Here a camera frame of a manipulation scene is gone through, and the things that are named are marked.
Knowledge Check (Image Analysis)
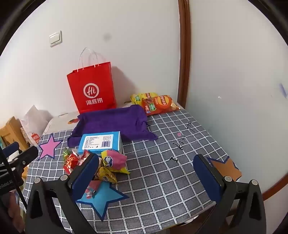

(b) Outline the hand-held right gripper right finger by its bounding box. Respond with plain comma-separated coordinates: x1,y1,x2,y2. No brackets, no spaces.
193,154,267,234

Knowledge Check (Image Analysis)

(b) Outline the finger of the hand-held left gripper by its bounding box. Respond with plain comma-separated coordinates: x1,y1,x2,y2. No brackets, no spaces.
2,142,20,158
7,146,39,171

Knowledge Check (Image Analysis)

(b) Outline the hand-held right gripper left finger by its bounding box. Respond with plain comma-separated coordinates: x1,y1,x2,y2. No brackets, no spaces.
25,153,100,234

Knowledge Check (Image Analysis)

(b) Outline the pile of small snack packets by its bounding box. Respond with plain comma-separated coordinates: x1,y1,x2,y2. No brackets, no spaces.
62,147,103,199

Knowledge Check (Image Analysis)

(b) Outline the yellow snack packet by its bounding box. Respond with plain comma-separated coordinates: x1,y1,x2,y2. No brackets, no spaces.
94,166,117,184

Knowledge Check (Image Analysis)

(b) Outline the pink and yellow snack bag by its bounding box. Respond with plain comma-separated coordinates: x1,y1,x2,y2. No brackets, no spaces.
101,150,131,175

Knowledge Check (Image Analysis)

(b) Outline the blue tissue box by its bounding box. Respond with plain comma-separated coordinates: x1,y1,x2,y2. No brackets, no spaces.
78,131,123,156

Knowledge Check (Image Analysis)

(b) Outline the purple cloth tray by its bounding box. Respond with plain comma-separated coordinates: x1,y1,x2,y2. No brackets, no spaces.
67,105,158,149

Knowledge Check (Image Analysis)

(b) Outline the person's left hand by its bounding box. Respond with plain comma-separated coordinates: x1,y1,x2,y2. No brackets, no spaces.
0,192,26,233

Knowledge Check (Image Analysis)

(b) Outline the light wooden furniture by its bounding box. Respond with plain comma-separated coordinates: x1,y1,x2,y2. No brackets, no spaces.
0,116,30,151

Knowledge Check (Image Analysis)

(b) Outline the orange star sticker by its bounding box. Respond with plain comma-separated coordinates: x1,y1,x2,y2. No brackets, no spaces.
206,155,242,184

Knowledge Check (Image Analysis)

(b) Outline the pink star sticker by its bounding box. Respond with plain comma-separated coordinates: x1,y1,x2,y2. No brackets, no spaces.
37,133,64,161

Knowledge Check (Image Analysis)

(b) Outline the blue star sticker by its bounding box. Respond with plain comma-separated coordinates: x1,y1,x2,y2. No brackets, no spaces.
75,180,130,222

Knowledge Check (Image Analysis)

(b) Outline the white plastic bag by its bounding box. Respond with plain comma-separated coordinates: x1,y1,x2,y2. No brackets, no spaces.
20,105,54,149

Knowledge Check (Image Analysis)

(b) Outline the grey checked tablecloth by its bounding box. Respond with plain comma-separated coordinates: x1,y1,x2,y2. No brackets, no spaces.
19,107,242,234

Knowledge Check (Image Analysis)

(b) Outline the white fruit print box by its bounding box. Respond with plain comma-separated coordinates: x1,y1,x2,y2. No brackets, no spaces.
43,111,79,135

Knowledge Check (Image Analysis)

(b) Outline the brown wooden skirting board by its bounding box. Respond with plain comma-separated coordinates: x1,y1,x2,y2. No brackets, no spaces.
262,165,288,201

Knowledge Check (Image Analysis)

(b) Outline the orange chip bag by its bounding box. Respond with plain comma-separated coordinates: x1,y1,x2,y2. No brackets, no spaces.
141,94,180,116

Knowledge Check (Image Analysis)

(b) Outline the yellow chip bag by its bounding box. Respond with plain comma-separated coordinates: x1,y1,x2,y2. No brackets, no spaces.
130,92,158,106

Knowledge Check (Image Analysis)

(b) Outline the red paper bag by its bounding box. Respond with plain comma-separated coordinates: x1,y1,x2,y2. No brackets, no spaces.
67,47,117,114

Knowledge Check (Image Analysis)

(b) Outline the black cable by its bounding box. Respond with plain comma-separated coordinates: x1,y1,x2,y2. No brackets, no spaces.
0,147,28,211

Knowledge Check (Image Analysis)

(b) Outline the white light switch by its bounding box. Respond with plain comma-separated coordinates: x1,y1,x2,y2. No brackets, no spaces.
49,30,63,48

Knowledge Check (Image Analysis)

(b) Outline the brown wooden door frame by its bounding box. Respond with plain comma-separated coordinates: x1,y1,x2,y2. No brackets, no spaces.
177,0,192,108

